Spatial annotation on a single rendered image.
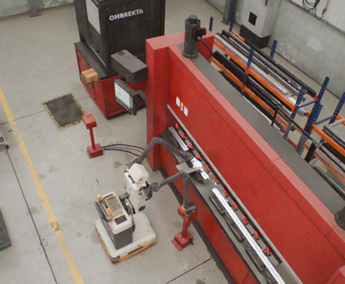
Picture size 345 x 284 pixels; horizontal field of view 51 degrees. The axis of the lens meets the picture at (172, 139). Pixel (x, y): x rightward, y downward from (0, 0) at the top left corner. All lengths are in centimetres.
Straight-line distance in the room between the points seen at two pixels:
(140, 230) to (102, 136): 221
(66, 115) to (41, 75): 144
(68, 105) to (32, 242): 288
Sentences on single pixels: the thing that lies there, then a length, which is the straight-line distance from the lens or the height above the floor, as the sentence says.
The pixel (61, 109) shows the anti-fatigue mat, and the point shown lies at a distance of 727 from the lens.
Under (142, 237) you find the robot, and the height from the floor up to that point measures 28.
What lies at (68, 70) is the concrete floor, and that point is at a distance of 826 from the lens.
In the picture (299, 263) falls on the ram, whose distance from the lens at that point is 368.
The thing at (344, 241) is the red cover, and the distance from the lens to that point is 303.
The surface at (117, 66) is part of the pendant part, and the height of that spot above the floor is 185.
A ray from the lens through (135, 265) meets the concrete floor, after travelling 516.
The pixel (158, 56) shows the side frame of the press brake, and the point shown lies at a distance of 454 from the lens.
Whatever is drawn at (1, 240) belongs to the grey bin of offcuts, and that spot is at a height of 24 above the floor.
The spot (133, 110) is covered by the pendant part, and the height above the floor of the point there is 134.
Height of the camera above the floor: 467
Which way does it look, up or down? 46 degrees down
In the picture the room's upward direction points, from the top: 4 degrees clockwise
